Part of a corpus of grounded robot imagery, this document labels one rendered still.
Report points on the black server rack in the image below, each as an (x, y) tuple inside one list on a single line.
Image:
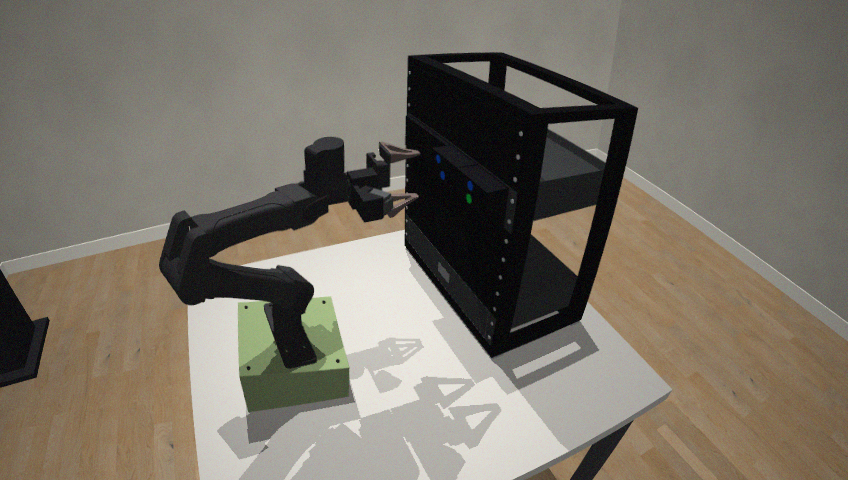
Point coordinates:
[(479, 252)]

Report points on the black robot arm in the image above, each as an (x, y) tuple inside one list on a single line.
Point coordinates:
[(196, 277)]

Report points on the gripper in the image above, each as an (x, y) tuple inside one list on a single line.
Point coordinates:
[(382, 168)]

